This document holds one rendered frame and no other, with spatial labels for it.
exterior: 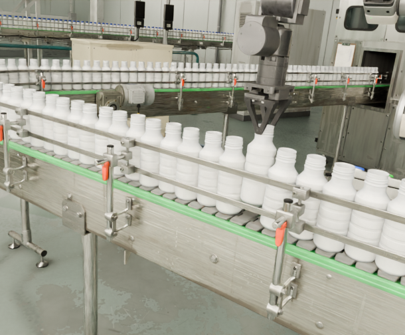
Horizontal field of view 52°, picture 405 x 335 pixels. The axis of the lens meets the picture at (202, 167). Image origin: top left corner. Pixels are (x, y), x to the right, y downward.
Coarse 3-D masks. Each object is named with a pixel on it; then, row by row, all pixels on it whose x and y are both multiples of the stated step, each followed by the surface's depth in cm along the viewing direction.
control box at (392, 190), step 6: (354, 174) 88; (360, 174) 88; (354, 180) 88; (360, 180) 88; (390, 180) 84; (396, 180) 84; (354, 186) 88; (360, 186) 87; (390, 186) 84; (396, 186) 84; (390, 192) 84; (396, 192) 84; (390, 198) 84
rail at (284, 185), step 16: (32, 112) 124; (16, 128) 131; (80, 128) 112; (64, 144) 118; (144, 144) 100; (192, 160) 92; (160, 176) 99; (240, 176) 86; (256, 176) 83; (208, 192) 91; (320, 192) 76; (256, 208) 85; (352, 208) 73; (368, 208) 71; (336, 240) 76; (352, 240) 74; (384, 256) 72; (400, 256) 70
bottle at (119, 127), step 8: (120, 112) 109; (112, 120) 107; (120, 120) 106; (112, 128) 106; (120, 128) 106; (128, 128) 108; (112, 144) 107; (120, 144) 107; (120, 152) 108; (120, 160) 108
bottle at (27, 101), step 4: (28, 88) 131; (24, 92) 128; (28, 92) 128; (32, 92) 129; (24, 96) 128; (28, 96) 128; (24, 100) 129; (28, 100) 129; (32, 100) 129; (20, 104) 129; (24, 104) 128; (28, 104) 128; (28, 108) 128; (24, 116) 129; (28, 116) 129; (28, 120) 129; (28, 124) 130; (24, 128) 131; (28, 128) 130; (24, 140) 132; (28, 140) 131
